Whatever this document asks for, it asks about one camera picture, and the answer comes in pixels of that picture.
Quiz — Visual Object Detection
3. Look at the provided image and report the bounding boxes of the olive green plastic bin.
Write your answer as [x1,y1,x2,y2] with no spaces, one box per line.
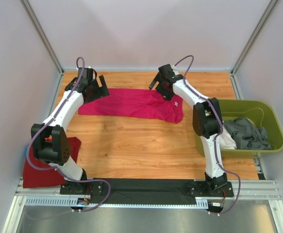
[194,99,283,160]

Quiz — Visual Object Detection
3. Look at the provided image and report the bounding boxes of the pink t-shirt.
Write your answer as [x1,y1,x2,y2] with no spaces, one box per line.
[78,88,183,123]

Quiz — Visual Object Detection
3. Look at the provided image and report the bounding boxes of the grey t-shirt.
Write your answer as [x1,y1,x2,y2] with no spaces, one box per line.
[223,117,272,150]

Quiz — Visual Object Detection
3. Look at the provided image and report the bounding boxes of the dark red folded t-shirt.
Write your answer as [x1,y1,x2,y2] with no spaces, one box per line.
[22,136,82,189]

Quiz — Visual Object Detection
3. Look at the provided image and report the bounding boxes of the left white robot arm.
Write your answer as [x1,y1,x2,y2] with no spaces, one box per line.
[30,67,109,195]

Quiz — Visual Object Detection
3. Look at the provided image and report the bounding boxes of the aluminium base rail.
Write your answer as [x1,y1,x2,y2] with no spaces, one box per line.
[1,165,283,233]

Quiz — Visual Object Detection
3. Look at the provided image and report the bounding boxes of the white t-shirt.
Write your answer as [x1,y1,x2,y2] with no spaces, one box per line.
[219,128,237,150]

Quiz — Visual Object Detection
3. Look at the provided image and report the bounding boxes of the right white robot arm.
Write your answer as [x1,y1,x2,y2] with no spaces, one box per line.
[149,64,234,197]

